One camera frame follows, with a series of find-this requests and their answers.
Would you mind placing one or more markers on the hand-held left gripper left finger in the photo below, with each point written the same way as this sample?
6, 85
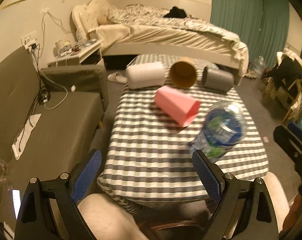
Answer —
88, 170

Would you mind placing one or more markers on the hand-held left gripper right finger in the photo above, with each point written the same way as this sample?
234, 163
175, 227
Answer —
206, 172

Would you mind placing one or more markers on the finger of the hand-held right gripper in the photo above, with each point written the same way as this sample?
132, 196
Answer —
282, 135

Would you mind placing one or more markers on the pink cup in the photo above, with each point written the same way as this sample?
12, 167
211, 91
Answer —
177, 105

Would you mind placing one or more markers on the grey cup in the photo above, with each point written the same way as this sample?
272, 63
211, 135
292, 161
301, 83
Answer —
219, 78

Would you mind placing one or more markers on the brown paper cup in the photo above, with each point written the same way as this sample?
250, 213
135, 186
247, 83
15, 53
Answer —
183, 73

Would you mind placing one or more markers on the person's right leg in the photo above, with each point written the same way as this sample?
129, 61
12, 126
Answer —
276, 200

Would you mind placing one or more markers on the person's leg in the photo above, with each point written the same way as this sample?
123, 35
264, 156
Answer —
108, 217
276, 200

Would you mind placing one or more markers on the clear plastic water bottle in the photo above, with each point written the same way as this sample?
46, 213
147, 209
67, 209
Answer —
221, 128

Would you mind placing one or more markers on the person's left leg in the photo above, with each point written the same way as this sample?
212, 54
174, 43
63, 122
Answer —
108, 217

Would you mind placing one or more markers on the wooden chair with clothes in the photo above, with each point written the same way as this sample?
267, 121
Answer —
288, 82

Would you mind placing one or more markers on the grey white checked tablecloth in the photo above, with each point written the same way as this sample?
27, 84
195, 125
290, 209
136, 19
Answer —
151, 150

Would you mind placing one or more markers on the grey sofa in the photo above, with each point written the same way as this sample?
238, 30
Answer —
53, 120

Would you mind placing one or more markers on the white cloth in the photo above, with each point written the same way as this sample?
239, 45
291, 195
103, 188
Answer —
25, 136

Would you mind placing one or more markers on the large clear water jug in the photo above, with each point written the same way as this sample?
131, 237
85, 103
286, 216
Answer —
258, 67

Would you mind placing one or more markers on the lit phone screen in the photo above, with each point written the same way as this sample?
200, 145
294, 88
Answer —
16, 203

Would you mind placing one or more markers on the beige slipper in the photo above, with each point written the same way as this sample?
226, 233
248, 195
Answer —
117, 77

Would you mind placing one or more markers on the white rectangular box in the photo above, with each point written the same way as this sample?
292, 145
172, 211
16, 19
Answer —
144, 76

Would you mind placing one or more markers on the white nightstand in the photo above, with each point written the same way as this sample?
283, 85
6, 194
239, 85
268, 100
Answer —
77, 55

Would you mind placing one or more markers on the green curtain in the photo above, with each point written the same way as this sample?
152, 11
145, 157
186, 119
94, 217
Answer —
248, 17

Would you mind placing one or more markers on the bed with cream sheet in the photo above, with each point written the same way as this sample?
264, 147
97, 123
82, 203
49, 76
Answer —
171, 38

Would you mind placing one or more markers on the white power strip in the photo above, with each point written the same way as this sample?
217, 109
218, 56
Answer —
29, 40

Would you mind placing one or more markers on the cream pillow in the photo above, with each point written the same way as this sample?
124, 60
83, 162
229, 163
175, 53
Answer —
97, 11

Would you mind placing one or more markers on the black garment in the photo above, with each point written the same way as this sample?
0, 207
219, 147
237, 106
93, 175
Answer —
176, 12

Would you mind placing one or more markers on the patterned grey blanket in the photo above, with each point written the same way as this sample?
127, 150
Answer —
151, 15

